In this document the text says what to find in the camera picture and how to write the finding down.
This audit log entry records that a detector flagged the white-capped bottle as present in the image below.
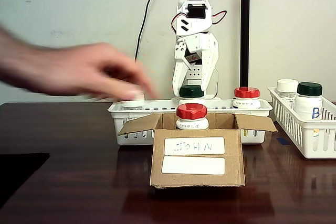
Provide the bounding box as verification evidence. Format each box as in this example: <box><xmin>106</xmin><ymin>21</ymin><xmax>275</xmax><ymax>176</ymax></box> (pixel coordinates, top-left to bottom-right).
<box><xmin>121</xmin><ymin>91</ymin><xmax>146</xmax><ymax>111</ymax></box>
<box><xmin>277</xmin><ymin>79</ymin><xmax>299</xmax><ymax>103</ymax></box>

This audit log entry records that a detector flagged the person's bare forearm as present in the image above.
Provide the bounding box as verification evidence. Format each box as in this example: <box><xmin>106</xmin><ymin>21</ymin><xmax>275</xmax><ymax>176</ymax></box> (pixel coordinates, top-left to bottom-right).
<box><xmin>0</xmin><ymin>26</ymin><xmax>41</xmax><ymax>91</ymax></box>

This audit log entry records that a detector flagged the red-capped bottle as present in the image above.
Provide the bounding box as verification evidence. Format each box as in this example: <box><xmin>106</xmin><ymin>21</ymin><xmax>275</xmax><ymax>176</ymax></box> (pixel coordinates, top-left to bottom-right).
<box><xmin>232</xmin><ymin>87</ymin><xmax>262</xmax><ymax>110</ymax></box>
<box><xmin>175</xmin><ymin>103</ymin><xmax>210</xmax><ymax>130</ymax></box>

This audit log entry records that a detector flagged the white plastic basket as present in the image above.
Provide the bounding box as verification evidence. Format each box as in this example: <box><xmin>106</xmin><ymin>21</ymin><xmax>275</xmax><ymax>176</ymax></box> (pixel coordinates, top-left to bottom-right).
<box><xmin>107</xmin><ymin>99</ymin><xmax>274</xmax><ymax>146</ymax></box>
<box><xmin>267</xmin><ymin>87</ymin><xmax>336</xmax><ymax>159</ymax></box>

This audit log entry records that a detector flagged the cardboard box with white labels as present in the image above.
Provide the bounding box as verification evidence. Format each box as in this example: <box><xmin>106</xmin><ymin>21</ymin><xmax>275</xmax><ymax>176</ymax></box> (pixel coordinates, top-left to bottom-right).
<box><xmin>118</xmin><ymin>112</ymin><xmax>278</xmax><ymax>189</ymax></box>

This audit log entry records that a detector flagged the person's bare hand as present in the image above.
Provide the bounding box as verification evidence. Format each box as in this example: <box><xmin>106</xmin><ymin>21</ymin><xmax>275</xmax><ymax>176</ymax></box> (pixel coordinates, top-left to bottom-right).
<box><xmin>34</xmin><ymin>41</ymin><xmax>160</xmax><ymax>100</ymax></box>

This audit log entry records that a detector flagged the black vertical pole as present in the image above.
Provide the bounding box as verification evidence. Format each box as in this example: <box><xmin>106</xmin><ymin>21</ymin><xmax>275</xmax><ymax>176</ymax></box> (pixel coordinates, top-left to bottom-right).
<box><xmin>240</xmin><ymin>0</ymin><xmax>253</xmax><ymax>89</ymax></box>

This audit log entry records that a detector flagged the red white servo wire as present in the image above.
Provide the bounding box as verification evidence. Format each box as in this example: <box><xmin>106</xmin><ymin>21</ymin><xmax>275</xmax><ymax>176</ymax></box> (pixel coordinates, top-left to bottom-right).
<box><xmin>211</xmin><ymin>9</ymin><xmax>228</xmax><ymax>25</ymax></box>
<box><xmin>171</xmin><ymin>15</ymin><xmax>182</xmax><ymax>36</ymax></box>

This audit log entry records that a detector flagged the black hanging cable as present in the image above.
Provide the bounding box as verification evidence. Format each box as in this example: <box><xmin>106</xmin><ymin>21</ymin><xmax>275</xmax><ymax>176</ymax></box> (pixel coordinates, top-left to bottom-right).
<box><xmin>134</xmin><ymin>0</ymin><xmax>162</xmax><ymax>61</ymax></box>

